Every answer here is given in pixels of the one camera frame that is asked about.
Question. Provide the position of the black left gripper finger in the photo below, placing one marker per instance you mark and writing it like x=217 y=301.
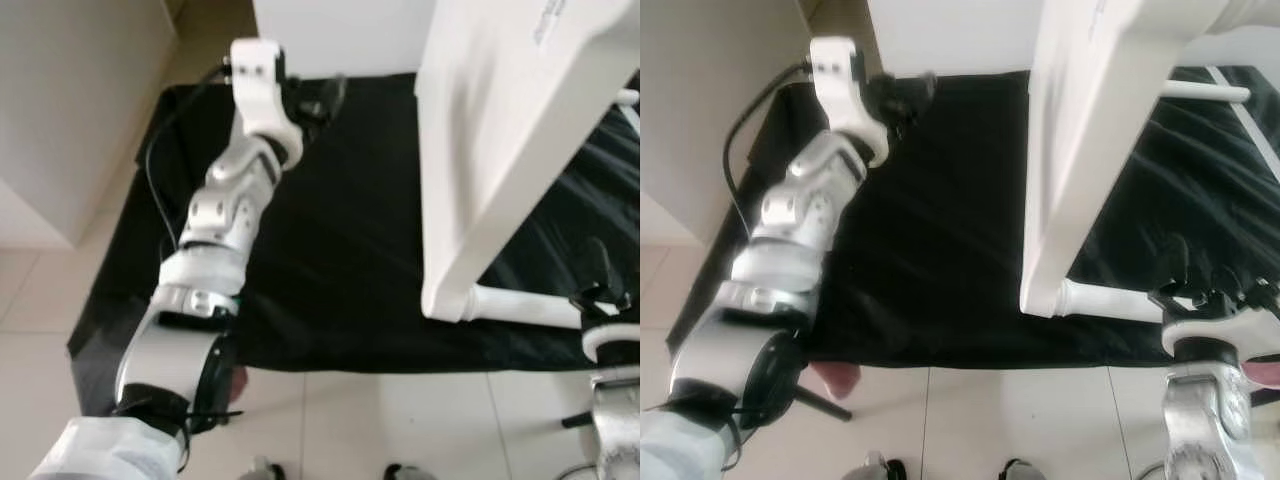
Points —
x=922 y=90
x=336 y=92

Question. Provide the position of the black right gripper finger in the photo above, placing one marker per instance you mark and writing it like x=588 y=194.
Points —
x=1226 y=280
x=1174 y=265
x=600 y=265

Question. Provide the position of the white plastic table leg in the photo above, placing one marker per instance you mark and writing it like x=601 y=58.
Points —
x=1115 y=300
x=1205 y=92
x=628 y=97
x=520 y=302

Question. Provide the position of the white plastic table top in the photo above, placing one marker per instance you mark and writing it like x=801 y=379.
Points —
x=1100 y=150
x=500 y=150

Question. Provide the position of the pink soft item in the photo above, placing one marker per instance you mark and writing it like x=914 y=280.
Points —
x=1262 y=375
x=238 y=382
x=835 y=380

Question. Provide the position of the long white flat strip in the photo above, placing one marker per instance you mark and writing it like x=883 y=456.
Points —
x=1245 y=110
x=632 y=115

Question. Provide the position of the black table cloth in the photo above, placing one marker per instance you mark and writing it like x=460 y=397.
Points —
x=950 y=250
x=350 y=250

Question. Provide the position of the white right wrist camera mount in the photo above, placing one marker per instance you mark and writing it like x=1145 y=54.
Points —
x=1220 y=330
x=612 y=335

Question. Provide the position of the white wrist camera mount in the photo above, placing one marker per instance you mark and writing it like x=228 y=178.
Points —
x=840 y=95
x=1220 y=330
x=612 y=335
x=258 y=95

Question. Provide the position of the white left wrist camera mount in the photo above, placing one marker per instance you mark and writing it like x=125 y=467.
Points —
x=258 y=95
x=840 y=95

